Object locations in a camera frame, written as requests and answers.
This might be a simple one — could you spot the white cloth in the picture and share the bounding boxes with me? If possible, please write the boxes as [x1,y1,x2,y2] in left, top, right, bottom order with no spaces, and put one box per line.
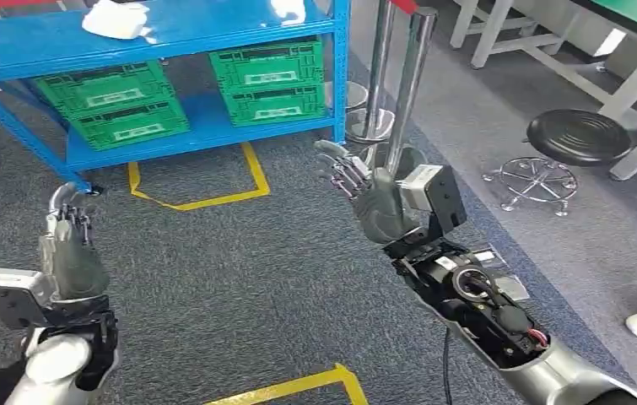
[81,0,150,41]

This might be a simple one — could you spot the yellow floor tape outline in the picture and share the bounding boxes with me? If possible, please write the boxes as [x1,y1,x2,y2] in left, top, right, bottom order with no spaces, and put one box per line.
[127,142,272,213]

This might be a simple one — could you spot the white bench frame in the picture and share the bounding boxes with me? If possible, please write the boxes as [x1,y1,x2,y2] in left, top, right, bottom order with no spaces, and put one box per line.
[449,0,562,71]

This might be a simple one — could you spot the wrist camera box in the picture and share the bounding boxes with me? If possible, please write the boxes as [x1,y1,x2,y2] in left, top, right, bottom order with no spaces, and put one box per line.
[0,267,57,331]
[396,163,468,235]

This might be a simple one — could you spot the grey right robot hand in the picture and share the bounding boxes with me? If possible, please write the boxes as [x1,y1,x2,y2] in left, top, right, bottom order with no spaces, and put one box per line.
[313,139,423,246]

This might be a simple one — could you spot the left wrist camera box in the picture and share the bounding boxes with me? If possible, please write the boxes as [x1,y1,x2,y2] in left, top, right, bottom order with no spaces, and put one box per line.
[0,267,57,331]

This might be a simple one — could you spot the black round stool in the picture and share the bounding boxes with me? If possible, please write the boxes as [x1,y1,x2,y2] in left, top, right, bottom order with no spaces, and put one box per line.
[483,109,632,218]

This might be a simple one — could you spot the green plastic crate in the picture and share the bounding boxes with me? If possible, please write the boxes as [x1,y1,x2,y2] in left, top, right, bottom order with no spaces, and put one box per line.
[33,60,176,118]
[69,99,192,152]
[221,84,329,127]
[208,40,326,94]

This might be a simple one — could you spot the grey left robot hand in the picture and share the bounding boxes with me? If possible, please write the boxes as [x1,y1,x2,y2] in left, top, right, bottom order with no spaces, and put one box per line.
[38,181,111,303]

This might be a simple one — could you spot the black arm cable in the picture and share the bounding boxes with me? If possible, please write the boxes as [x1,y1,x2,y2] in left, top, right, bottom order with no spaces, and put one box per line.
[440,327,456,405]

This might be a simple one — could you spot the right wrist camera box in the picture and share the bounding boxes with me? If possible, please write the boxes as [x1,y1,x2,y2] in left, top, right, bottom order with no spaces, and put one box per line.
[396,163,468,235]

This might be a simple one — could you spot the blue metal shelf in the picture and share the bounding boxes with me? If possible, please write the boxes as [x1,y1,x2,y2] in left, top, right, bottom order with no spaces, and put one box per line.
[0,0,353,196]

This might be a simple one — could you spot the steel stanchion post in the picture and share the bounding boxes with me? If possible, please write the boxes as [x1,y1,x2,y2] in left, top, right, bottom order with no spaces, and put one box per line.
[326,80,370,111]
[346,0,397,143]
[374,6,440,180]

